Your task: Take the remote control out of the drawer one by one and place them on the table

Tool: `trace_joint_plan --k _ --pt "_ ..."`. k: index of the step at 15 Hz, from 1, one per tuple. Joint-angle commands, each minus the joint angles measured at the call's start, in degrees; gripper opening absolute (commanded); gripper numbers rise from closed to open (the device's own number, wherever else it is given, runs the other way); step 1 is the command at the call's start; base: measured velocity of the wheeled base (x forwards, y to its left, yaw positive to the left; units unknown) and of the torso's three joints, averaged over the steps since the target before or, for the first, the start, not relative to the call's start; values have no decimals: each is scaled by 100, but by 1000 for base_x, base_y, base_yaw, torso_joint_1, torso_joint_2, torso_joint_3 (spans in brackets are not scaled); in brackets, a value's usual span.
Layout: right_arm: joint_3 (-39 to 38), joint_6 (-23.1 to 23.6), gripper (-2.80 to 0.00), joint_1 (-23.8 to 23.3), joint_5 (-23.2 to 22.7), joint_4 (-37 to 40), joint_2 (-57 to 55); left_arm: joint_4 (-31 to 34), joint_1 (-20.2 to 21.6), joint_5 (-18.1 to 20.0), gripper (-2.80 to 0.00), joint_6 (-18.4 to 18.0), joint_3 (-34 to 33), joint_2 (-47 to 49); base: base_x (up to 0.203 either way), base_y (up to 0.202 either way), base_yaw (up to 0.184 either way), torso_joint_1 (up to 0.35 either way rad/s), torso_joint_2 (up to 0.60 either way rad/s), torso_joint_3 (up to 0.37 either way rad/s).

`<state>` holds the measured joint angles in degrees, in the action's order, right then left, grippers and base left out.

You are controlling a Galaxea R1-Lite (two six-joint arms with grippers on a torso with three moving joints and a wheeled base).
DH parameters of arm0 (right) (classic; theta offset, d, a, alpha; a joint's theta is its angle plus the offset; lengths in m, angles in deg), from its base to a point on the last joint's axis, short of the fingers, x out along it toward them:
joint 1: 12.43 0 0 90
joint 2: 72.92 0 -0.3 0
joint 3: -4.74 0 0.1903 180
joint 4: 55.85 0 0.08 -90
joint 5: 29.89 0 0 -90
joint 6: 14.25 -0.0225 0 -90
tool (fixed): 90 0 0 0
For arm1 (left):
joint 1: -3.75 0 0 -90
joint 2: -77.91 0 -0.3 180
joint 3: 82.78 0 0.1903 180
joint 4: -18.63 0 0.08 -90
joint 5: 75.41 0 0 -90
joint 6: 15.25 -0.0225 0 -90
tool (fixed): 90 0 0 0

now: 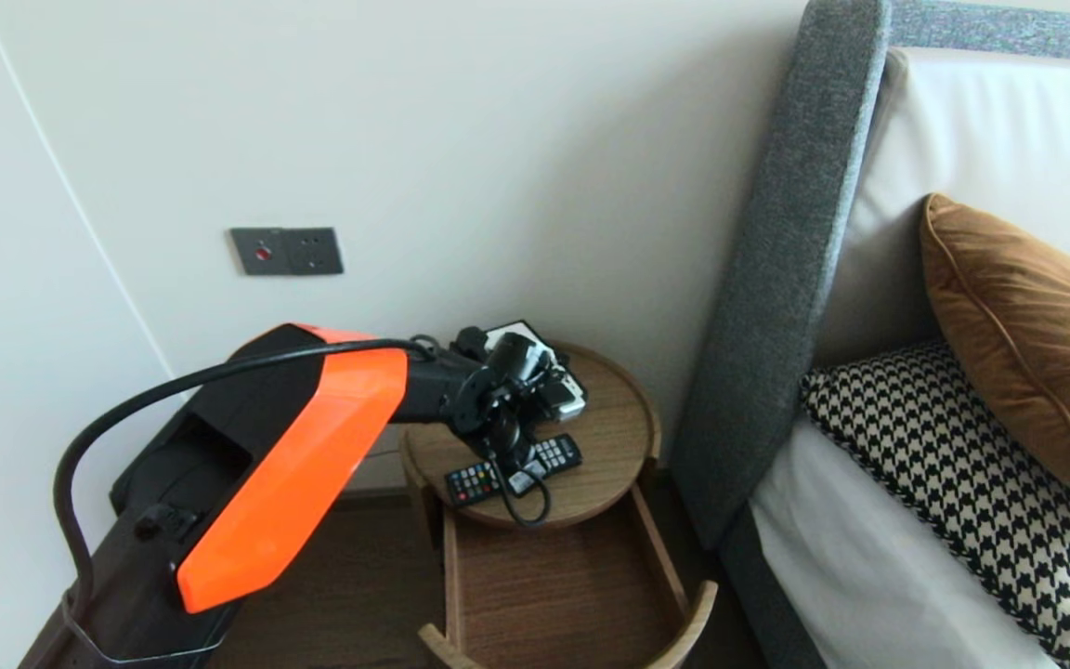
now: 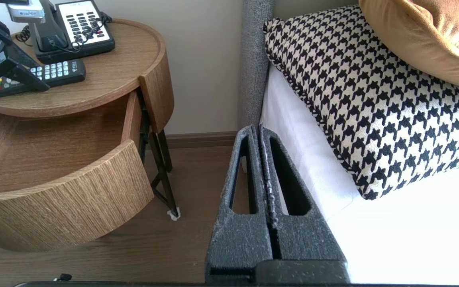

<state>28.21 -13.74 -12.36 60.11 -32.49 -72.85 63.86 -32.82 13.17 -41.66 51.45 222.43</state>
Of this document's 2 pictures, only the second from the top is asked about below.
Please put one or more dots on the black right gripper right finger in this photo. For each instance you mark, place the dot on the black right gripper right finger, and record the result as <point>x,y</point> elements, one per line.
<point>309,243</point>

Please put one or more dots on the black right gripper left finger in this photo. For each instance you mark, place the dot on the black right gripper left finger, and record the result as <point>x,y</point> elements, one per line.
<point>237,239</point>

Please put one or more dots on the black remote control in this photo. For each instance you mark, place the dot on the black remote control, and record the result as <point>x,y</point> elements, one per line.
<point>64,73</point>

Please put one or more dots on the round wooden bedside table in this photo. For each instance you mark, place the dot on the round wooden bedside table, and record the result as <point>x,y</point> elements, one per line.
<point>74,203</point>

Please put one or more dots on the black telephone handset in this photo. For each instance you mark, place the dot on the black telephone handset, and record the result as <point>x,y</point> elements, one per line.
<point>48,36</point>

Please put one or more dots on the black and white desk telephone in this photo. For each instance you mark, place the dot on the black and white desk telephone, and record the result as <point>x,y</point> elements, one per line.
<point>90,44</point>

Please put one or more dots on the round wooden side table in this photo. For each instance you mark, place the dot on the round wooden side table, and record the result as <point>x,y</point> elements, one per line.
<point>114,79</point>

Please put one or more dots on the white bed sheet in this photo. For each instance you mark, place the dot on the white bed sheet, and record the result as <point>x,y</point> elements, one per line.
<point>412,239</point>

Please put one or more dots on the brown wooden baseboard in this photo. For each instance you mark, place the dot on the brown wooden baseboard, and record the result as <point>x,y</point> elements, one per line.
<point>201,139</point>

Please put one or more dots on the black white houndstooth cushion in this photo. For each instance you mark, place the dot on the black white houndstooth cushion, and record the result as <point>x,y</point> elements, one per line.
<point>373,99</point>

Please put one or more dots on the grey upholstered headboard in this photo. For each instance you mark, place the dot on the grey upholstered headboard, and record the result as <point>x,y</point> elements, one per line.
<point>255,59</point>

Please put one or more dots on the orange velvet cushion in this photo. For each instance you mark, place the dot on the orange velvet cushion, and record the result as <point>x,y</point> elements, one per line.
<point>432,36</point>

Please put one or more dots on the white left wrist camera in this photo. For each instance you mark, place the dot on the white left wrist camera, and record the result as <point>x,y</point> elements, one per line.
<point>28,12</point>

